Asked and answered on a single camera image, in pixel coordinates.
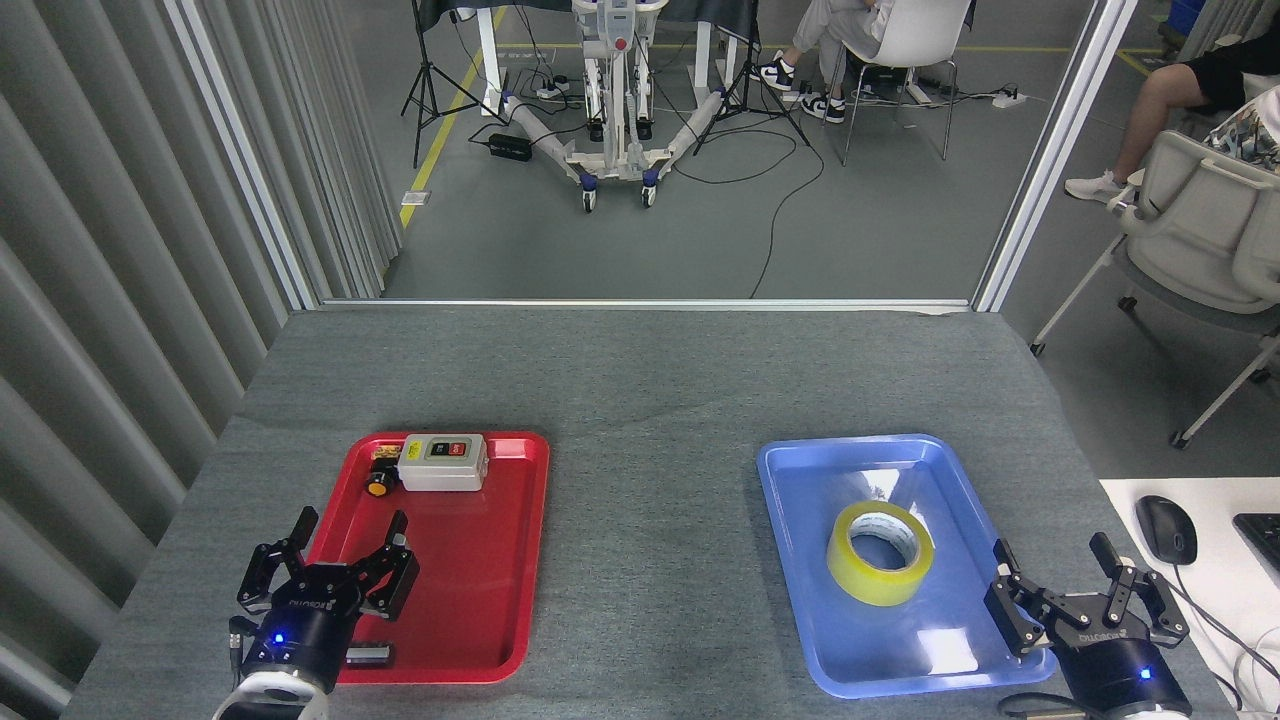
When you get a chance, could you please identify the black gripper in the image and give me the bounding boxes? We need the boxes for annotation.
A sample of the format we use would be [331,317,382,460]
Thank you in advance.
[984,532,1191,713]
[237,506,421,691]

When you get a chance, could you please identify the yellow tape roll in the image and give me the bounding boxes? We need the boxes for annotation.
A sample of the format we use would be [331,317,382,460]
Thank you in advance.
[826,501,936,607]

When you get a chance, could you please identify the black computer mouse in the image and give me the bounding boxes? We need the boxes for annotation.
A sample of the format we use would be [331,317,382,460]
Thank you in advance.
[1135,495,1199,567]

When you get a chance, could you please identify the white desk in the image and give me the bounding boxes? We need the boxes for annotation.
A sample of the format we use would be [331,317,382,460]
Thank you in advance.
[1100,477,1280,716]

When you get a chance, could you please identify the red plastic tray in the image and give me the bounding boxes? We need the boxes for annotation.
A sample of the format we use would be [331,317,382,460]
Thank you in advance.
[290,431,551,686]

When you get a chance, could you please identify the black keyboard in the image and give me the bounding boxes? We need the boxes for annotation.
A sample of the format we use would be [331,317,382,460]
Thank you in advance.
[1232,512,1280,581]

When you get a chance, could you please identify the blue plastic tray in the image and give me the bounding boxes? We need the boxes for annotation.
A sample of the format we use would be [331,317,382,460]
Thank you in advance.
[756,433,1058,700]

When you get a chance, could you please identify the grey office chair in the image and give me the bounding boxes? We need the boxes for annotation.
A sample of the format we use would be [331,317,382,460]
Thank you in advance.
[1030,128,1280,451]

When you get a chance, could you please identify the person in black shorts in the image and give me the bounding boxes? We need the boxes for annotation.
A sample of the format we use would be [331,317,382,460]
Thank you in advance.
[1064,5,1280,206]

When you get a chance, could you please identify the patterned cushion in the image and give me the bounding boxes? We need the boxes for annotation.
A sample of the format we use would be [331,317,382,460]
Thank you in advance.
[1205,88,1280,176]

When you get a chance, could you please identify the black tripod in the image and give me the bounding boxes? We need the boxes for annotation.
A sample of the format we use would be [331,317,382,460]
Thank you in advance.
[693,0,811,156]
[400,0,506,169]

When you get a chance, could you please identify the white wheeled stand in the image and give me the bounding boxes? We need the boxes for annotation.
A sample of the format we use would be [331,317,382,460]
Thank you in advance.
[500,0,728,213]

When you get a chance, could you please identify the blue bin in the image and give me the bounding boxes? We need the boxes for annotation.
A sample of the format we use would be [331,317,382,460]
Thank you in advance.
[1165,0,1206,46]

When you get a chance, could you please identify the white plastic chair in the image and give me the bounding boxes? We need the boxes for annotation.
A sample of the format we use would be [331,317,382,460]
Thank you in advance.
[822,0,976,167]

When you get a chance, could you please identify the person on white chair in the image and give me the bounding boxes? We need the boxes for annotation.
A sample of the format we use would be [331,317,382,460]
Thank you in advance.
[750,0,896,125]

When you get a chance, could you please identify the yellow black push button switch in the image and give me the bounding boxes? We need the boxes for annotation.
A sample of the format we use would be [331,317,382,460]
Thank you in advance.
[365,445,404,500]

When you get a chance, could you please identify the black mouse cable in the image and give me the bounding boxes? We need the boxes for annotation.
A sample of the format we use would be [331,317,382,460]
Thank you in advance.
[1160,565,1280,681]

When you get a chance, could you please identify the grey two-button switch box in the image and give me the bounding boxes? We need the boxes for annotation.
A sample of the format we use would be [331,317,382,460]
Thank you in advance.
[397,433,490,493]

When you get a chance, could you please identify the silver frame rail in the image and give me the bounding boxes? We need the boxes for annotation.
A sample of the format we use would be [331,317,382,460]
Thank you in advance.
[320,298,973,313]

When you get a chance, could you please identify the silver frame post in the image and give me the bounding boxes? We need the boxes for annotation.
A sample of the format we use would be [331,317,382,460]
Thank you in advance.
[163,0,321,311]
[972,0,1141,313]

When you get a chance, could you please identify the long black floor cable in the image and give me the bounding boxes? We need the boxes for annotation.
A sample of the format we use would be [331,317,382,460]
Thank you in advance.
[670,120,827,299]

